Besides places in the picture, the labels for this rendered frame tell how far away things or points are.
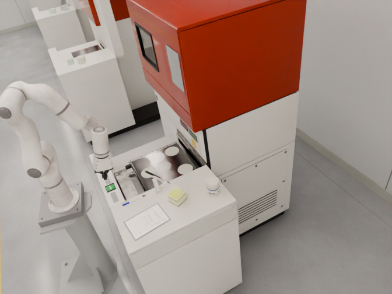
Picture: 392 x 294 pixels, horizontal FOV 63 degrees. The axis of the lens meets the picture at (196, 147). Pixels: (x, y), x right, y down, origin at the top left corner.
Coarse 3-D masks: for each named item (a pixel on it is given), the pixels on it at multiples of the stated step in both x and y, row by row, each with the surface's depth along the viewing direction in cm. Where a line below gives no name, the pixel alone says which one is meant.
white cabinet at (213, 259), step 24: (192, 240) 175; (216, 240) 185; (168, 264) 176; (192, 264) 187; (216, 264) 200; (240, 264) 214; (144, 288) 178; (168, 288) 189; (192, 288) 202; (216, 288) 216
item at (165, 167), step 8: (176, 144) 228; (160, 152) 223; (136, 160) 220; (144, 160) 219; (152, 160) 218; (160, 160) 217; (168, 160) 216; (176, 160) 215; (184, 160) 214; (136, 168) 214; (144, 168) 213; (160, 168) 211; (168, 168) 210; (176, 168) 209; (160, 176) 205; (168, 176) 204; (176, 176) 203; (144, 184) 201; (152, 184) 200; (160, 184) 199
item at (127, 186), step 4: (124, 172) 215; (116, 176) 213; (124, 180) 209; (128, 180) 209; (120, 184) 207; (124, 184) 206; (128, 184) 206; (132, 184) 205; (124, 188) 203; (128, 188) 203; (132, 188) 202; (124, 192) 200; (128, 192) 200; (132, 192) 200; (136, 192) 199; (124, 196) 202; (128, 196) 198; (132, 196) 197
